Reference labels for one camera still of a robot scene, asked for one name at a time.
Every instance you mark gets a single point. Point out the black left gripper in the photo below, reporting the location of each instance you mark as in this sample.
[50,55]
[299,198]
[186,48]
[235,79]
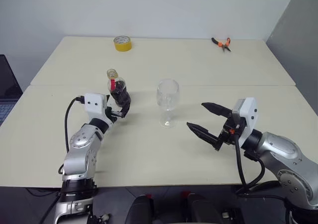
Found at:
[109,113]

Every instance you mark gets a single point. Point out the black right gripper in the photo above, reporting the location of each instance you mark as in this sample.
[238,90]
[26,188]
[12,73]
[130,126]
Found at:
[228,134]

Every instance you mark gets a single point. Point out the small cola bottle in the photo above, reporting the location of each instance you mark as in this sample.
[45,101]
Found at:
[120,95]

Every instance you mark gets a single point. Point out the clear wine glass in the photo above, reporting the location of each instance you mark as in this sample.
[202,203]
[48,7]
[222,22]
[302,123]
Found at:
[167,97]

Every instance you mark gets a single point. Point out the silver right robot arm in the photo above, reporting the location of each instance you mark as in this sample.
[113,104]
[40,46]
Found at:
[285,154]

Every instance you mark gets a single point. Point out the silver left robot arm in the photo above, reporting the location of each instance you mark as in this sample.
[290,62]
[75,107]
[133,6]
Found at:
[82,149]

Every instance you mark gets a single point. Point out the yellow tape roll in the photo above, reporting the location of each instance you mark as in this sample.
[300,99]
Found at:
[123,45]

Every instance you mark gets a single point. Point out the dark rounded shape red tab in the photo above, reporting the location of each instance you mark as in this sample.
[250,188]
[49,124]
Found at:
[201,207]
[140,209]

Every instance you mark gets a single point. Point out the dark laptop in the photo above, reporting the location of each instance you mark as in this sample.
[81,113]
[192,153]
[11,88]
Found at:
[7,82]

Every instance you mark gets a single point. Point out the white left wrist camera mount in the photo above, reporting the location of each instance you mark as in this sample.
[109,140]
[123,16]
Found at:
[94,107]

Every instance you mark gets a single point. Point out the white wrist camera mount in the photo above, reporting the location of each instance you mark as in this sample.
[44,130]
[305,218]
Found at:
[249,114]
[94,107]

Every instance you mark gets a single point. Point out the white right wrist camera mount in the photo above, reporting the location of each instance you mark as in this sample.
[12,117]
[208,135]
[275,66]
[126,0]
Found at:
[249,114]

